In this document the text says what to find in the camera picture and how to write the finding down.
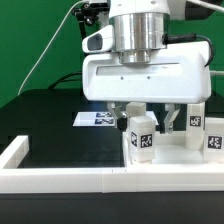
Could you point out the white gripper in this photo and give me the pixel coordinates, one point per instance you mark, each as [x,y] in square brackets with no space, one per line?
[178,74]

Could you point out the white square table top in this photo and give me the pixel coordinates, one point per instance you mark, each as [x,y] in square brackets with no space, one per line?
[170,149]

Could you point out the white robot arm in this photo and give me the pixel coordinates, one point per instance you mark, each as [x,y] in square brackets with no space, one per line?
[133,58]

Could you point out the white sheet with tags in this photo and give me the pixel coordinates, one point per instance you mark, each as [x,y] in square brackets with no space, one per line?
[90,119]

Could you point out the white U-shaped fence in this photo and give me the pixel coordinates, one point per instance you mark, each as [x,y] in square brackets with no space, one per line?
[171,177]

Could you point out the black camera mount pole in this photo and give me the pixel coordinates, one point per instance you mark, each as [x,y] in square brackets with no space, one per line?
[88,15]

